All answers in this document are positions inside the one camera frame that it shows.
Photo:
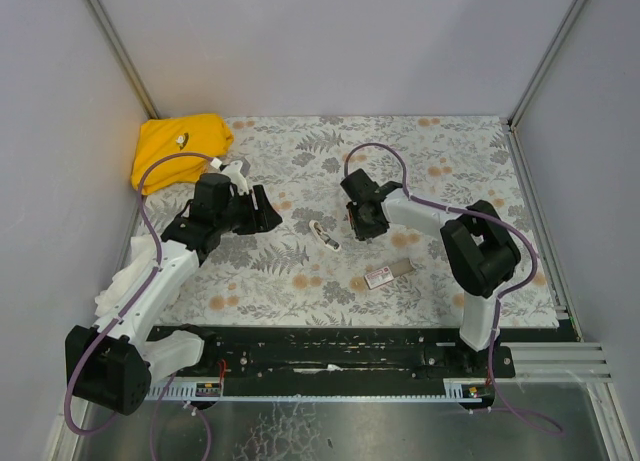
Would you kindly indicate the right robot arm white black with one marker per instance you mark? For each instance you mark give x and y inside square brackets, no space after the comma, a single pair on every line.
[481,253]

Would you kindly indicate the red white staple box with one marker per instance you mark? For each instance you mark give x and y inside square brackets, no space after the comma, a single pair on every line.
[388,273]

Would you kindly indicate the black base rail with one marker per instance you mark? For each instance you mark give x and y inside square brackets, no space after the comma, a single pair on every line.
[247,351]

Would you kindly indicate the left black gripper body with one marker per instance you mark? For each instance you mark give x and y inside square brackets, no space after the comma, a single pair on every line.
[251,211]

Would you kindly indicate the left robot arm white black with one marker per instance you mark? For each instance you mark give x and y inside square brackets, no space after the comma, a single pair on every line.
[113,363]

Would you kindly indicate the white crumpled cloth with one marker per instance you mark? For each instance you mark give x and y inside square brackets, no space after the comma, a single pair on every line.
[141,258]

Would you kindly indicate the floral patterned table mat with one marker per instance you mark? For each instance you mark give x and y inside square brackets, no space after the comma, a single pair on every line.
[286,277]

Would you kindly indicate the yellow folded cloth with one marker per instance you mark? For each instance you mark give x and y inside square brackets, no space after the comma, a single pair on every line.
[206,134]

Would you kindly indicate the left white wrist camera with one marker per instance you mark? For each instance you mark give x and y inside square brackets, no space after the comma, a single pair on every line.
[235,171]

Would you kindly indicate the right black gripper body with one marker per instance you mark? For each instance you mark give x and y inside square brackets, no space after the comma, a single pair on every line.
[365,213]

